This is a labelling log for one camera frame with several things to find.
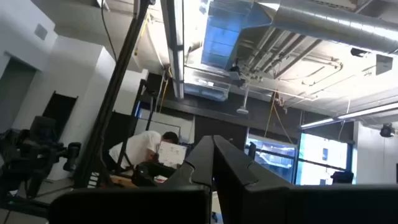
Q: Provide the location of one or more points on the translucent ceiling box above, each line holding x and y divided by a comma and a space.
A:
205, 88

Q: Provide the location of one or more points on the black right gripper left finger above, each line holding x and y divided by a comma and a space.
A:
186, 202

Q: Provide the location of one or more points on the person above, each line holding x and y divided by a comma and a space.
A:
136, 146

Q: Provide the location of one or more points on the blue rectangular ceiling duct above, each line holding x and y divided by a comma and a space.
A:
224, 34

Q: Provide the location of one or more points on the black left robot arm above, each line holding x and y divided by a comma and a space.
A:
28, 149

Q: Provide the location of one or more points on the black monitor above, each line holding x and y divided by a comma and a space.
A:
342, 178

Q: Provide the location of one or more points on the white pendant sensor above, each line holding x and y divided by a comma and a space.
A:
242, 110

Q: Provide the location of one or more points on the black ceiling camera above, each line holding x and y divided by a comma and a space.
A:
387, 130

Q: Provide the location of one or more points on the silver round ceiling duct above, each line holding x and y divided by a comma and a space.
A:
335, 25

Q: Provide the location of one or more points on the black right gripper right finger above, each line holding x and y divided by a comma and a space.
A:
264, 202

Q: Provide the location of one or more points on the grey ceiling beam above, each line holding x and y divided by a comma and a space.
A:
175, 46

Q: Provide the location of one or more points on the white paper board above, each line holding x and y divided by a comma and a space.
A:
172, 154

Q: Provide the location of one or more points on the ceiling light strip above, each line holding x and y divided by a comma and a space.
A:
367, 112

